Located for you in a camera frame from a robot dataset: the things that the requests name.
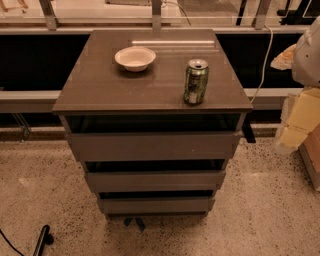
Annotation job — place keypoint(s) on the green soda can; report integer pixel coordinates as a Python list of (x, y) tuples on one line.
[(196, 79)]

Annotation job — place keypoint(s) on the grey drawer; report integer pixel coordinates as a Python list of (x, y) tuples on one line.
[(154, 181), (155, 205), (96, 147)]

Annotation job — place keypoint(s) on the grey three-drawer cabinet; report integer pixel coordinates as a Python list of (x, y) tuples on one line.
[(101, 96)]

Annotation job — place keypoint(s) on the black floor object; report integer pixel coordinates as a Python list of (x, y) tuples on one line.
[(45, 238)]

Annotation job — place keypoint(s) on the grey top drawer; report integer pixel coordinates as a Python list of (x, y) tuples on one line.
[(96, 147)]

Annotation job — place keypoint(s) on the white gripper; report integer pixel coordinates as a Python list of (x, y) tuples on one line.
[(307, 61)]

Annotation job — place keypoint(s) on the cardboard box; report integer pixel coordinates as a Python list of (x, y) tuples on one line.
[(310, 152)]

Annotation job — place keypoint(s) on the white paper bowl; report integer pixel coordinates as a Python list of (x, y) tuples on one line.
[(135, 58)]

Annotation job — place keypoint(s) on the grey bottom drawer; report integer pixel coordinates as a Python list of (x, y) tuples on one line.
[(155, 205)]

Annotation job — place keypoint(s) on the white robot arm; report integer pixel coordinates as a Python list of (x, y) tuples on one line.
[(306, 58)]

